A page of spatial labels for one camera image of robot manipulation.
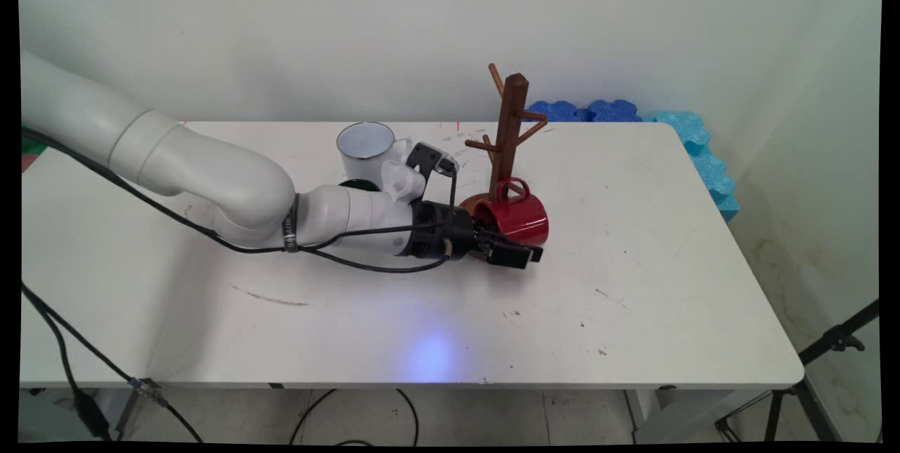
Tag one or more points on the red foam mat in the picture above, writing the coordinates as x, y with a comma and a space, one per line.
27, 161

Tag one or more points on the red enamel mug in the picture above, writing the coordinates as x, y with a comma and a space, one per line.
520, 217

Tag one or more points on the light blue foam mat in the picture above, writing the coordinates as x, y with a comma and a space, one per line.
706, 157

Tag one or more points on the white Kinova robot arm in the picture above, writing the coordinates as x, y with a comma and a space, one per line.
211, 171

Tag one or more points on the black tripod stand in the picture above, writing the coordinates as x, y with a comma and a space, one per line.
808, 368

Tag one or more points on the white enamel mug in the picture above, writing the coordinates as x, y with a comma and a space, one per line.
365, 147

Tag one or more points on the brown wooden mug tree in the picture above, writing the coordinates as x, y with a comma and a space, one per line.
510, 129

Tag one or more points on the dark blue foam mat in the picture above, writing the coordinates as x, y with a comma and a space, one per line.
583, 112

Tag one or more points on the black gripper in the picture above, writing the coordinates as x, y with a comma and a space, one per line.
443, 231

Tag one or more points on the dark green enamel mug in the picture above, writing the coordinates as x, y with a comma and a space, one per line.
358, 184

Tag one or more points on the white table leg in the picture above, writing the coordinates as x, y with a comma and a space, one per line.
123, 414
668, 414

